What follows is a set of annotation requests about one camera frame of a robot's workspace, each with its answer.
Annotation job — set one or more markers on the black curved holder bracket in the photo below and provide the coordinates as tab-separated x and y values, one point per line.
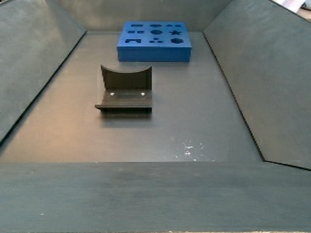
127	90

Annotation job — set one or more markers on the blue shape sorter board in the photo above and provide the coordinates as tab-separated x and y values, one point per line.
153	41

